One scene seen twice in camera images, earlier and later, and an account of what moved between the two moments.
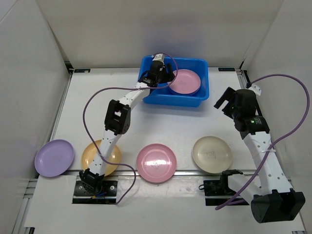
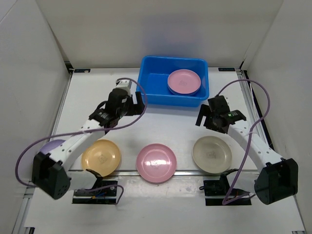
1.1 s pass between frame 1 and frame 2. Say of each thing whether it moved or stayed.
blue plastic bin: stayed
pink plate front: stayed
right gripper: moved
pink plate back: stayed
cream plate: stayed
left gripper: moved
